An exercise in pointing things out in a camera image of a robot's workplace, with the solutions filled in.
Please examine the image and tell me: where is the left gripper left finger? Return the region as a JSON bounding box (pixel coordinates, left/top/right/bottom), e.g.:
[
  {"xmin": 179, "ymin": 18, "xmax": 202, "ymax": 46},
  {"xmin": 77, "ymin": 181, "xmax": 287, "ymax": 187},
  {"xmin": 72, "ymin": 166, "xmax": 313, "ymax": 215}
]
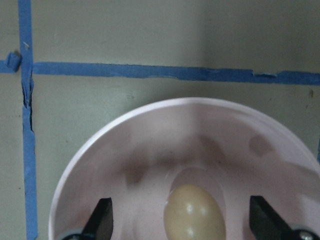
[{"xmin": 59, "ymin": 197, "xmax": 113, "ymax": 240}]

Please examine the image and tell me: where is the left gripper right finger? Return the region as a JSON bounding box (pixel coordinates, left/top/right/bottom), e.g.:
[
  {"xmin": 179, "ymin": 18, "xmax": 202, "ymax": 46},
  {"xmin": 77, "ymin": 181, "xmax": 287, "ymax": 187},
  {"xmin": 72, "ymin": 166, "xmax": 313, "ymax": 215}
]
[{"xmin": 249, "ymin": 195, "xmax": 320, "ymax": 240}]

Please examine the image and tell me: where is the brown egg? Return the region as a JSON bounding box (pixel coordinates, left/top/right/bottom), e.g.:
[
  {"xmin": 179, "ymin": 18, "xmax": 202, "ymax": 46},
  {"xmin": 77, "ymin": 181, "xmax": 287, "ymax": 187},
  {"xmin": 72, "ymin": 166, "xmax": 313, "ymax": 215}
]
[{"xmin": 163, "ymin": 184, "xmax": 226, "ymax": 240}]

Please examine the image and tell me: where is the pink bowl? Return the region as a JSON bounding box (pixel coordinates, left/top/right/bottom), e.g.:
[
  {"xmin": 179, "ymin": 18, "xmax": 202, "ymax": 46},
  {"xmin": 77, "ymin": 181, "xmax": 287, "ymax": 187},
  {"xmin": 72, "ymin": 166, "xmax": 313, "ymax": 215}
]
[{"xmin": 48, "ymin": 97, "xmax": 320, "ymax": 240}]

